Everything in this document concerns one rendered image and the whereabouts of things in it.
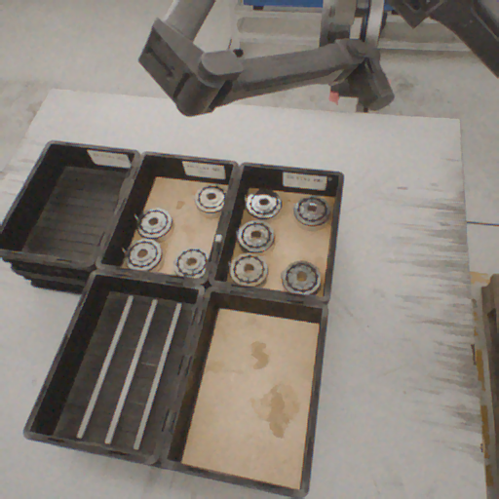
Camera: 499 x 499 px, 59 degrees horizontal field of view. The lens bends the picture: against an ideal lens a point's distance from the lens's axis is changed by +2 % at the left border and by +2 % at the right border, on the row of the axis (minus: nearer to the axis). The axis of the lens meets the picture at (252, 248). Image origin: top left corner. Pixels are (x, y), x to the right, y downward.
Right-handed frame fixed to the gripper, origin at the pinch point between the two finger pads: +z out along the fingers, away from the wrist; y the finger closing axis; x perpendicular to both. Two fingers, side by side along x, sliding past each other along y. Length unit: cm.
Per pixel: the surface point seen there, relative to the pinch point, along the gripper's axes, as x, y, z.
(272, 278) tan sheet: -48, -15, 8
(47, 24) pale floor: 119, -221, 163
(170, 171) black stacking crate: -20, -52, 15
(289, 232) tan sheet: -33.8, -12.8, 13.1
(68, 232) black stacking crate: -44, -77, 10
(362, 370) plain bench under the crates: -68, 12, 14
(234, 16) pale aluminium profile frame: 116, -76, 132
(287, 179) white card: -18.6, -15.7, 12.6
